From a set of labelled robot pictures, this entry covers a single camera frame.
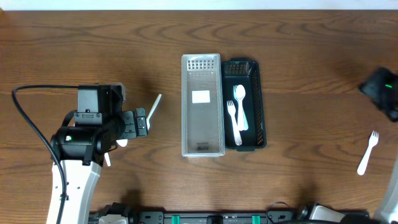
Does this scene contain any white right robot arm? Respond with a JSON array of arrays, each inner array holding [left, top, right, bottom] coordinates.
[[374, 160, 398, 223]]

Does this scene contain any white plastic spoon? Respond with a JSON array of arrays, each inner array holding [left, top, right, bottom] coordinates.
[[146, 94, 162, 130], [104, 152, 111, 167], [116, 139, 128, 147], [236, 85, 246, 131]]

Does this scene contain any clear white plastic basket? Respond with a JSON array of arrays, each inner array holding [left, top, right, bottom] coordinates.
[[182, 54, 225, 157]]

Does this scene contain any dark green plastic basket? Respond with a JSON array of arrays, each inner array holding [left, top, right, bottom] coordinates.
[[221, 58, 267, 152]]

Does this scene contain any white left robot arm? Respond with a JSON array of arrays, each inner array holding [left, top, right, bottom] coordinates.
[[47, 108, 148, 223]]

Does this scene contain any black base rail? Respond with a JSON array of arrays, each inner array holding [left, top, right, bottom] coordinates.
[[88, 202, 378, 224]]

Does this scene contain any white plastic fork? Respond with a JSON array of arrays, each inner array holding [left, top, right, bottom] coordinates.
[[226, 100, 243, 146], [357, 131, 379, 175]]

